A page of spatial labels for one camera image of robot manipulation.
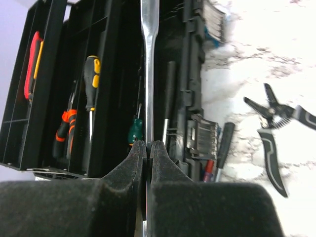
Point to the black yellow wire stripper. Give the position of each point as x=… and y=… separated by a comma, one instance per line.
x=279, y=115

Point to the steel claw hammer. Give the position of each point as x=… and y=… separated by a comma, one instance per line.
x=169, y=96

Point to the orange black pliers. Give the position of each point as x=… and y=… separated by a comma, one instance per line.
x=63, y=130

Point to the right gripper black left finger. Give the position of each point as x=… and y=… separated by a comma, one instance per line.
x=106, y=207

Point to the green stubby screwdriver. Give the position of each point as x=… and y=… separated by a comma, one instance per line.
x=136, y=129

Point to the black plastic toolbox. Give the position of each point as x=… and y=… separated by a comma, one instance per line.
x=110, y=30

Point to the yellow utility knife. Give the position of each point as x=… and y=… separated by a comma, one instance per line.
x=34, y=68

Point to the ratchet wrench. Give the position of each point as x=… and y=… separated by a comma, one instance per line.
x=150, y=25

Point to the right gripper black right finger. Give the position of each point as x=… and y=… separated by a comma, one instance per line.
x=179, y=207

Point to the blue clear-handled screwdriver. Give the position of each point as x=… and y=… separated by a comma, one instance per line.
x=208, y=171

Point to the black yellow flat screwdriver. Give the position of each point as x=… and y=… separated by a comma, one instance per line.
x=91, y=72

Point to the grey black handled tool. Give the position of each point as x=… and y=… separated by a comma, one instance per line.
x=271, y=162

